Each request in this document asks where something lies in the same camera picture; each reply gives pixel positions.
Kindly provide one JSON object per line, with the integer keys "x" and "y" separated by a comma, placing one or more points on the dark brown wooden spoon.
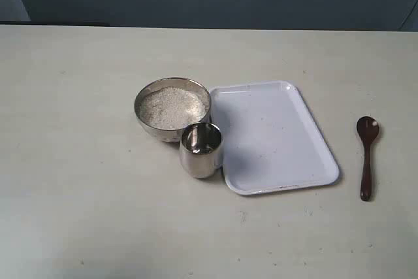
{"x": 368, "y": 131}

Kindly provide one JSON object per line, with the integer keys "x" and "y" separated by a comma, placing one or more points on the steel cup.
{"x": 201, "y": 149}

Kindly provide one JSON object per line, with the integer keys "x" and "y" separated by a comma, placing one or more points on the steel bowl with rice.
{"x": 165, "y": 107}

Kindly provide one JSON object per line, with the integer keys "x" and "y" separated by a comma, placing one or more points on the white rectangular tray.
{"x": 271, "y": 142}

